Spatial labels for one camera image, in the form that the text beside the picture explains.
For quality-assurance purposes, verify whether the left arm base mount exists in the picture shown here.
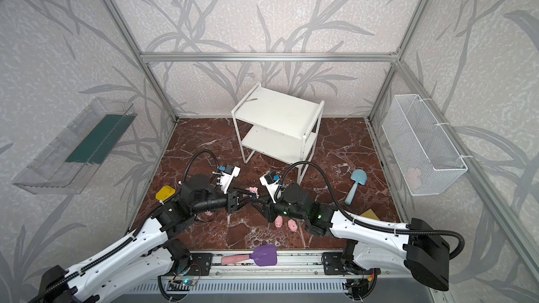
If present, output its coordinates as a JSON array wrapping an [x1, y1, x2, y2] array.
[[170, 252, 213, 277]]

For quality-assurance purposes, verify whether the pink pig toy lower middle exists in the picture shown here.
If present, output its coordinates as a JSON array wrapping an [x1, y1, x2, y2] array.
[[275, 215, 284, 228]]

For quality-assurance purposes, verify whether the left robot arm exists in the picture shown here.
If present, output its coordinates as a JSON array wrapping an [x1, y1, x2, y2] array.
[[31, 175, 258, 302]]

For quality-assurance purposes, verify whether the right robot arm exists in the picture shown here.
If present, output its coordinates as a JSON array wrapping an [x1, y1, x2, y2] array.
[[252, 184, 465, 291]]

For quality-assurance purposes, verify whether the purple toy spatula pink handle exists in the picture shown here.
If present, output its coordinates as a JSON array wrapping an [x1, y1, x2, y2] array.
[[221, 244, 277, 267]]

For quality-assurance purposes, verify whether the pink pig toy lower right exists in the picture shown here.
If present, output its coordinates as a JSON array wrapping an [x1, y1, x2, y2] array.
[[287, 219, 298, 232]]

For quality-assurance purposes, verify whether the clear plastic wall bin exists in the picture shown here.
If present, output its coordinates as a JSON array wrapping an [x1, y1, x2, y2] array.
[[13, 98, 138, 195]]

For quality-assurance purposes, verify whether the white two-tier shelf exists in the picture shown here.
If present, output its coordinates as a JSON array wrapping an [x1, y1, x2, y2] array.
[[231, 84, 325, 164]]

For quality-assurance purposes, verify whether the green circuit board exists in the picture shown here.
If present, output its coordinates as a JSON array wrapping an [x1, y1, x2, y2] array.
[[169, 279, 199, 290]]

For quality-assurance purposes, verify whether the white wire mesh basket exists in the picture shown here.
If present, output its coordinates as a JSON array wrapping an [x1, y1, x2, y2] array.
[[382, 94, 468, 196]]

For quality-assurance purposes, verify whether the light blue toy shovel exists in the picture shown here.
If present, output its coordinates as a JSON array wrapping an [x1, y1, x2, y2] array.
[[345, 169, 367, 206]]

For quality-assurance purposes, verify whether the yellow sponge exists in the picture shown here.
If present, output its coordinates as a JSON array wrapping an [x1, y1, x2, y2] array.
[[360, 209, 380, 221]]

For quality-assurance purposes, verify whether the yellow toy shovel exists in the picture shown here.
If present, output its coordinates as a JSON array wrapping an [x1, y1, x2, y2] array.
[[155, 186, 176, 203]]

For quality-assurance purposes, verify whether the pink toy in basket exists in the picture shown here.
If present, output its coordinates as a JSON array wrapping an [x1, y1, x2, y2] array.
[[404, 168, 422, 192]]

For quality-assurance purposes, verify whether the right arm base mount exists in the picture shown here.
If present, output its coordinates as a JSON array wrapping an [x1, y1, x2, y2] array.
[[321, 252, 373, 276]]

